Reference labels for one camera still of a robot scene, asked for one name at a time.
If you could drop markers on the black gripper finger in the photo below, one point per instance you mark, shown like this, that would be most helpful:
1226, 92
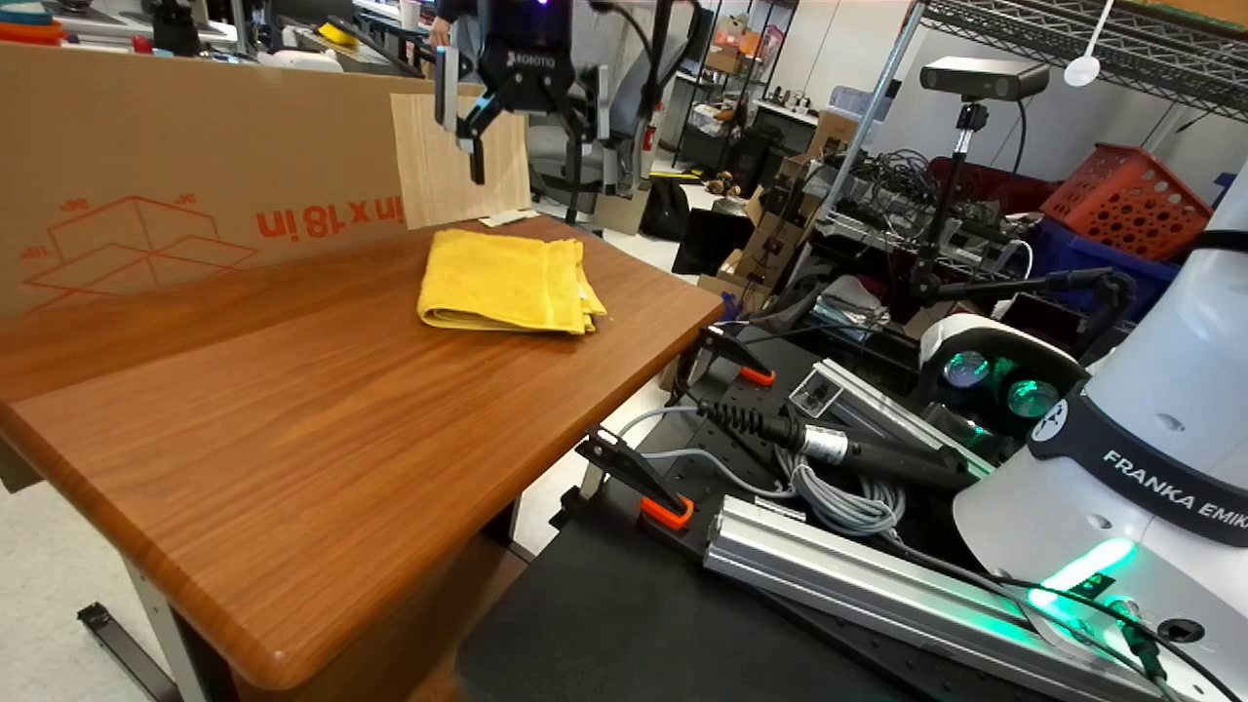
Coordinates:
446, 92
576, 152

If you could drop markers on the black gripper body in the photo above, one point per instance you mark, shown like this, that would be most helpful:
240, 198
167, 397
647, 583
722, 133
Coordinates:
528, 61

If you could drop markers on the yellow towel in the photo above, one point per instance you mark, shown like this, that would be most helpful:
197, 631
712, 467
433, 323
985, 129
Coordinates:
502, 280

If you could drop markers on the light wooden board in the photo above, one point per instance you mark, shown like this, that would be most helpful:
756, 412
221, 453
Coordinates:
422, 168

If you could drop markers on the black bag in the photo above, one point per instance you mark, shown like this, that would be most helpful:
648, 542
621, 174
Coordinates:
663, 207

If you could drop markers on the black flat panel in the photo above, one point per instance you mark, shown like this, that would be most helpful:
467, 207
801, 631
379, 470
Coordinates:
712, 241

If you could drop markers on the small cardboard box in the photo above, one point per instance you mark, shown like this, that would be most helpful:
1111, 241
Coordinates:
775, 256

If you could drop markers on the large cardboard box red print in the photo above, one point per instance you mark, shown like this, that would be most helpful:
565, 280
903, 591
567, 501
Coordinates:
158, 158

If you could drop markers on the crumpled plastic bag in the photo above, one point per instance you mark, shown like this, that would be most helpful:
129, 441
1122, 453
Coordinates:
852, 313

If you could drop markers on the grey metal box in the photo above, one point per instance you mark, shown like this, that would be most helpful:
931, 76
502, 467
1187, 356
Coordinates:
845, 397

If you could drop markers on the white headset green lenses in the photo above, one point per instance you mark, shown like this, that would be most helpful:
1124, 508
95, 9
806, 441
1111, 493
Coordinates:
988, 340

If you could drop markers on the white round hanging tag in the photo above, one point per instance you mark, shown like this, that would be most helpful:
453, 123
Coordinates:
1081, 71

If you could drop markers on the blue plastic bin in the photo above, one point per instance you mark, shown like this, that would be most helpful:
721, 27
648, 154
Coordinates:
1077, 256

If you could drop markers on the red plastic basket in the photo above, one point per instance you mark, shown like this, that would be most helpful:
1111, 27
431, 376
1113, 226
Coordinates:
1116, 202

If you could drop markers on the black camera on stand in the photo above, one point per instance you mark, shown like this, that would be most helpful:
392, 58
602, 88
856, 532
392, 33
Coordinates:
981, 79

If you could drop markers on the aluminium profile rail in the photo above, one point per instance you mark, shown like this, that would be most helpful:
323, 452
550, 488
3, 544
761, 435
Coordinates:
845, 570

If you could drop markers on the metal table leg frame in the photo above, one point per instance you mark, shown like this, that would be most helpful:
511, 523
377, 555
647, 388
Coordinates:
158, 626

